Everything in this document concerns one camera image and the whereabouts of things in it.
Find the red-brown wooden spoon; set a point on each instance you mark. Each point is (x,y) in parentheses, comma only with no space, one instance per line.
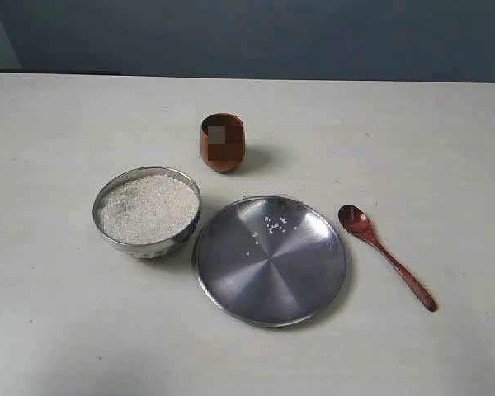
(358,224)

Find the round steel plate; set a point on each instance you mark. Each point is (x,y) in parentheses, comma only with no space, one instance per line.
(271,261)

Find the steel bowl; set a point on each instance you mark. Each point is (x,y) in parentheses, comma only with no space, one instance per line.
(152,250)

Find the brown wooden cup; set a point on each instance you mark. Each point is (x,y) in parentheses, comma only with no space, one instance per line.
(222,142)

